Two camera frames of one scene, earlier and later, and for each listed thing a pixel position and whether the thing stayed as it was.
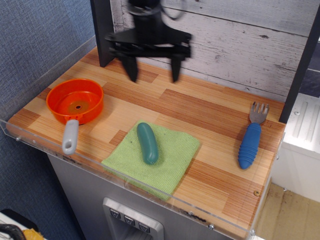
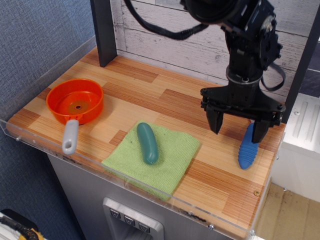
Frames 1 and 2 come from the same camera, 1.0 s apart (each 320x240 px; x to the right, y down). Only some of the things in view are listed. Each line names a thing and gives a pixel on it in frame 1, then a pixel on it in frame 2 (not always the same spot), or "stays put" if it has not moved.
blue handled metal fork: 250,137 stays put
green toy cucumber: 148,143 stays put
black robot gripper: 149,36 → 243,96
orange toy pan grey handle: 73,101 stays put
